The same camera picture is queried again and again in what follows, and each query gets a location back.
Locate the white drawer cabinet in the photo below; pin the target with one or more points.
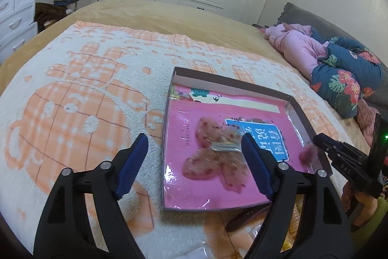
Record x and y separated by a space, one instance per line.
17 25

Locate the orange white plush blanket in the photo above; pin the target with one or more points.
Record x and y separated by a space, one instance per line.
90 92

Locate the orange spiral hair clip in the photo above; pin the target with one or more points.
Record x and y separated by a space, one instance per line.
294 223

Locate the brown shallow cardboard box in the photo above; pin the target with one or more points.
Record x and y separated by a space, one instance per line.
236 137

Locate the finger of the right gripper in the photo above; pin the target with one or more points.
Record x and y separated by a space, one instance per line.
325 143

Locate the beige bed cover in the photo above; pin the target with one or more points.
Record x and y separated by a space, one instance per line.
154 17

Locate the pink knitted blanket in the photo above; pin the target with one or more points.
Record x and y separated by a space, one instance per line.
365 118

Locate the pink dotted bow hair clip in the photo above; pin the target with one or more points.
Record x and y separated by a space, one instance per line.
220 155

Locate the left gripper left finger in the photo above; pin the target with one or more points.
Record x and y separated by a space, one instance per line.
64 229

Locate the white card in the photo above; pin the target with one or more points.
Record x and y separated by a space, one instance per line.
202 252

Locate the right hand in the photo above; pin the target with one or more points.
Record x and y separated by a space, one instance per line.
369 204

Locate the floral blue pink quilt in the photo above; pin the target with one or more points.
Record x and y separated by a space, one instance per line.
340 70

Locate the pile of dark clothes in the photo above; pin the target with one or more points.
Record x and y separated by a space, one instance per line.
47 14

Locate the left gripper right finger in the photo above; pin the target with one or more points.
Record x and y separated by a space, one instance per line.
323 231

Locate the dark red banana hair clip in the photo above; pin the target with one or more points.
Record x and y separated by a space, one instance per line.
245 217

